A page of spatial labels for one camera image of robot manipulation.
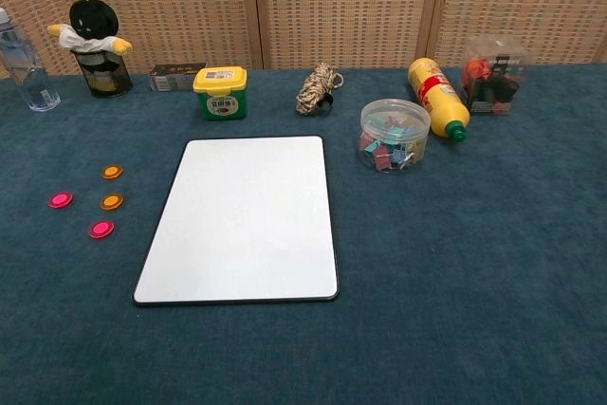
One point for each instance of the yellow bottle with green cap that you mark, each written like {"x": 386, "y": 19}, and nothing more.
{"x": 436, "y": 97}

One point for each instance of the black yellow plush toy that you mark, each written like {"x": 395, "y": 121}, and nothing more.
{"x": 92, "y": 21}

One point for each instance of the white rectangular board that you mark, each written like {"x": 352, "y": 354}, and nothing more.
{"x": 246, "y": 215}

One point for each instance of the green tub with yellow lid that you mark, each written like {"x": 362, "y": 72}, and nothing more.
{"x": 220, "y": 97}

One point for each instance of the woven folding screen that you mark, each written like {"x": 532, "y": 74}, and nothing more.
{"x": 341, "y": 6}

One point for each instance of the blue table cloth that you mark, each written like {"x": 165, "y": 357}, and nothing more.
{"x": 427, "y": 258}

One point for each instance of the black cardboard box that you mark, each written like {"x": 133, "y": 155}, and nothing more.
{"x": 171, "y": 78}

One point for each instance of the clear box of binder clips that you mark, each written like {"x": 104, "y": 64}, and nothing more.
{"x": 493, "y": 78}

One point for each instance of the orange round magnet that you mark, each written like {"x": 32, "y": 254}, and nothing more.
{"x": 112, "y": 201}
{"x": 112, "y": 171}

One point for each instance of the clear jar of binder clips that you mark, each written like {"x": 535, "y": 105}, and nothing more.
{"x": 393, "y": 139}

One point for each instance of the black mesh pen holder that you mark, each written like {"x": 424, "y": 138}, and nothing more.
{"x": 106, "y": 78}

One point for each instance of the clear plastic water bottle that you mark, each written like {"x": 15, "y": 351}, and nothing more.
{"x": 28, "y": 78}

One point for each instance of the pink round magnet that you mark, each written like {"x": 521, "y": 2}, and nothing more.
{"x": 102, "y": 229}
{"x": 60, "y": 199}

